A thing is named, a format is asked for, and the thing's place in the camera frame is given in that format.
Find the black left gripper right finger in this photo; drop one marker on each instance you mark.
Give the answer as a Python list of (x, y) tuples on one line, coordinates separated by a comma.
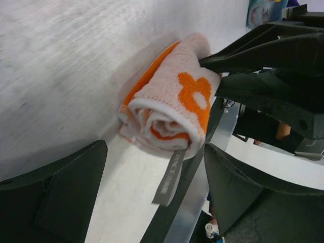
[(253, 206)]

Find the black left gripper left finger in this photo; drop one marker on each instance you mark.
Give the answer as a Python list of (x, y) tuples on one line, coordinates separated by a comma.
[(53, 203)]

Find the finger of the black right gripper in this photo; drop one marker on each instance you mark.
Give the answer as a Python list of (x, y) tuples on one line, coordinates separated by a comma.
[(283, 45), (300, 109)]

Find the orange flower pattern towel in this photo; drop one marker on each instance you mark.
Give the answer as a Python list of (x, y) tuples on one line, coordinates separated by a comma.
[(168, 109)]

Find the teal plastic basket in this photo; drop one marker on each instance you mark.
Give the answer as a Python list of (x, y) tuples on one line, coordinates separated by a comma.
[(261, 12)]

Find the grey towel hang loop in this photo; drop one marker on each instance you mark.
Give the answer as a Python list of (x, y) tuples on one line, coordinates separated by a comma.
[(169, 183)]

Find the aluminium front rail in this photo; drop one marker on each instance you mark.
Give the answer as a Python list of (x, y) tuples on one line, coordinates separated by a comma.
[(187, 216)]

